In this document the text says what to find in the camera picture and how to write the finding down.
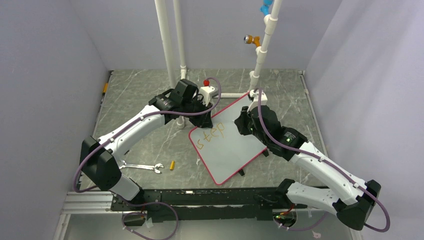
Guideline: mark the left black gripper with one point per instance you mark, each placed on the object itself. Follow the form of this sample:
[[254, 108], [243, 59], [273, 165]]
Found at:
[[204, 120]]

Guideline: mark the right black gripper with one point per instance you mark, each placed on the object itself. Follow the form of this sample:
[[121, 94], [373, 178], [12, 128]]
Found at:
[[241, 121]]

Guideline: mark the pink framed whiteboard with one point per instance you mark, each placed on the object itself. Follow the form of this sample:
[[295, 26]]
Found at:
[[222, 149]]

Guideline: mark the yellow marker cap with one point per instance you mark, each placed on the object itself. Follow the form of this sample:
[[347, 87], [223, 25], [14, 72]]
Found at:
[[172, 165]]

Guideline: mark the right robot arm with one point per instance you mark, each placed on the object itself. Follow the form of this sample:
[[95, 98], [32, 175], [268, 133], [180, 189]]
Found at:
[[349, 198]]

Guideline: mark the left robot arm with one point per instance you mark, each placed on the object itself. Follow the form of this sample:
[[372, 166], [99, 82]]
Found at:
[[99, 156]]

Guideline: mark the silver open-end wrench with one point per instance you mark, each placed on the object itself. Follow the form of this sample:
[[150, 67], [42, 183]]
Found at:
[[155, 168]]

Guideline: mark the blue clamp on pipe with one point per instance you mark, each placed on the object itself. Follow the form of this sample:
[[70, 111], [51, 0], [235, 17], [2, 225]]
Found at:
[[265, 7]]

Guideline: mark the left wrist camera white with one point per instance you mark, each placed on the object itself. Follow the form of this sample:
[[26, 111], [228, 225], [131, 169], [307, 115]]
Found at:
[[206, 93]]

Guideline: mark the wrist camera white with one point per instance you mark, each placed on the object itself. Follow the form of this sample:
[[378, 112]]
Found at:
[[206, 93], [256, 97]]

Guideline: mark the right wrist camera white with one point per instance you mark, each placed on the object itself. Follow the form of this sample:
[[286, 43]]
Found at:
[[256, 97]]

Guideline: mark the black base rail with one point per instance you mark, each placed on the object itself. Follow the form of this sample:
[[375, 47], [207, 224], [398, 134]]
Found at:
[[258, 203]]

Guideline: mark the orange clamp mounted camera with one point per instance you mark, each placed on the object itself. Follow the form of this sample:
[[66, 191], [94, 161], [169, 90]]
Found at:
[[255, 40]]

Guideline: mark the white pvc pipe frame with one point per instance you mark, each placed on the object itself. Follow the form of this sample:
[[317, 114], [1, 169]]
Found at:
[[270, 21]]

